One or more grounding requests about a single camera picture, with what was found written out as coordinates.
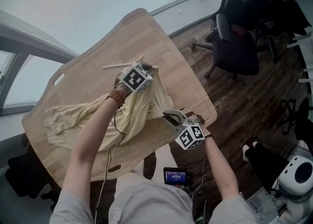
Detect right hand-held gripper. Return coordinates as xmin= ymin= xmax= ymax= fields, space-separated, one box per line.
xmin=162 ymin=109 xmax=205 ymax=151

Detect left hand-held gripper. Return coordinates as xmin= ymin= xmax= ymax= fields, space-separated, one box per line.
xmin=119 ymin=61 xmax=157 ymax=93

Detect beige cloth garment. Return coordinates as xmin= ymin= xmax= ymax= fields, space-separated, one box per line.
xmin=44 ymin=66 xmax=175 ymax=153

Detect person's right forearm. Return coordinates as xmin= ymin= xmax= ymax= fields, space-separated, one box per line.
xmin=204 ymin=137 xmax=240 ymax=201

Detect person's left forearm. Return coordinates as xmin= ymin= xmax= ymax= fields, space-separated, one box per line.
xmin=62 ymin=93 xmax=125 ymax=194

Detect person's beige trousers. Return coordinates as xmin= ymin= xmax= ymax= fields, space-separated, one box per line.
xmin=114 ymin=143 xmax=177 ymax=187

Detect small blue-screen monitor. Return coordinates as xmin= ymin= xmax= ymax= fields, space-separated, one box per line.
xmin=163 ymin=167 xmax=194 ymax=186

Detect black mesh headrest office chair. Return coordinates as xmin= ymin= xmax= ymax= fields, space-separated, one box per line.
xmin=190 ymin=0 xmax=273 ymax=79

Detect person's grey shirt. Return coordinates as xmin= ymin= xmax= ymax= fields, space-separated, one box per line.
xmin=50 ymin=182 xmax=257 ymax=224

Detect white dome-shaped device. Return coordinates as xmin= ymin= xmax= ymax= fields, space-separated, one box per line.
xmin=278 ymin=154 xmax=313 ymax=196

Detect wooden bead bracelet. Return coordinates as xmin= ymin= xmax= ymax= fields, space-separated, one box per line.
xmin=105 ymin=89 xmax=127 ymax=109

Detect thin gripper cable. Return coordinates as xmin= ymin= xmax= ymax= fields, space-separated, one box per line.
xmin=94 ymin=110 xmax=127 ymax=224
xmin=190 ymin=154 xmax=217 ymax=194

